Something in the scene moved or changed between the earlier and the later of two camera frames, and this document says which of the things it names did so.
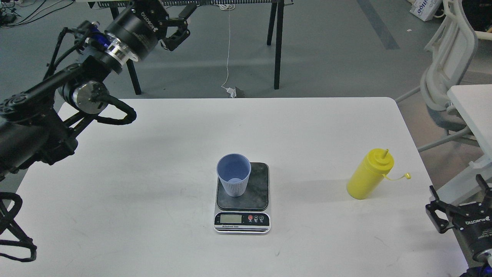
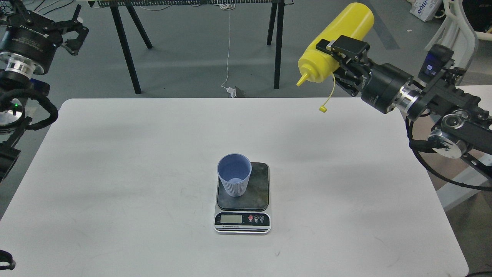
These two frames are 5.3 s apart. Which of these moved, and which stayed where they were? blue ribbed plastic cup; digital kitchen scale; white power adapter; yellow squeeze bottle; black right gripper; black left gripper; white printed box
Moved: yellow squeeze bottle; black right gripper; black left gripper
Stayed: digital kitchen scale; white power adapter; white printed box; blue ribbed plastic cup
